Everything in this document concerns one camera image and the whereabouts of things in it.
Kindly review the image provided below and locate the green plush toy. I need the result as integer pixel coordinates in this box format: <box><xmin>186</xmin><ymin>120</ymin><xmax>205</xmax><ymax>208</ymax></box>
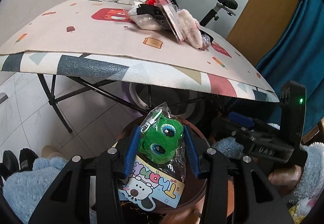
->
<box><xmin>119</xmin><ymin>103</ymin><xmax>185</xmax><ymax>211</ymax></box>

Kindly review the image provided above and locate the white fluffy sock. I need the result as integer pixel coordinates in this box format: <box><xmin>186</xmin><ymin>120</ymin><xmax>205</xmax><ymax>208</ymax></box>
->
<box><xmin>177</xmin><ymin>9</ymin><xmax>203</xmax><ymax>50</ymax></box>

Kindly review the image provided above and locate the black round dish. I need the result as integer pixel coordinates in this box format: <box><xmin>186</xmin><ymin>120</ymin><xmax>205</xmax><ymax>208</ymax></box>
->
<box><xmin>199</xmin><ymin>29</ymin><xmax>214</xmax><ymax>48</ymax></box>

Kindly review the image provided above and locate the red cigarette box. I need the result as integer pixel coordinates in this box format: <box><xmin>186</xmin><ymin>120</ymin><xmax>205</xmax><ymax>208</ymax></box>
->
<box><xmin>136</xmin><ymin>0</ymin><xmax>156</xmax><ymax>6</ymax></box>

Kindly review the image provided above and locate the brown round trash bin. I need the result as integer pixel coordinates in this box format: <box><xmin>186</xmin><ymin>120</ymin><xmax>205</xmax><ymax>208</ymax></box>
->
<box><xmin>116</xmin><ymin>116</ymin><xmax>208</xmax><ymax>214</ymax></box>

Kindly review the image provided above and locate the person's right hand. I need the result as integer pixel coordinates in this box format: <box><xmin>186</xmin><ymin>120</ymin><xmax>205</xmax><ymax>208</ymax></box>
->
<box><xmin>268</xmin><ymin>165</ymin><xmax>303</xmax><ymax>197</ymax></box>

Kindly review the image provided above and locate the blue curtain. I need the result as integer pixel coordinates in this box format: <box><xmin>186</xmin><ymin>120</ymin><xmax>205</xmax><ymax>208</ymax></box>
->
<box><xmin>256</xmin><ymin>0</ymin><xmax>323</xmax><ymax>133</ymax></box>

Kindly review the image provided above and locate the black slipper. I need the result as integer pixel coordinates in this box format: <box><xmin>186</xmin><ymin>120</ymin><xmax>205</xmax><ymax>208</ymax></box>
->
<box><xmin>0</xmin><ymin>150</ymin><xmax>19</xmax><ymax>181</ymax></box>
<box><xmin>19</xmin><ymin>148</ymin><xmax>38</xmax><ymax>171</ymax></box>

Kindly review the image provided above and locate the blue fleece sleeve left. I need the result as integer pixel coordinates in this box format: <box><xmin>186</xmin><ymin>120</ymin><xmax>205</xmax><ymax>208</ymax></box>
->
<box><xmin>2</xmin><ymin>156</ymin><xmax>98</xmax><ymax>224</ymax></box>

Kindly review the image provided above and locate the folding table with patterned cover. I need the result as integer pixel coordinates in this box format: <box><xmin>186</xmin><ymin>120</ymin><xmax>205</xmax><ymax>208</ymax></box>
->
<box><xmin>0</xmin><ymin>0</ymin><xmax>281</xmax><ymax>134</ymax></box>

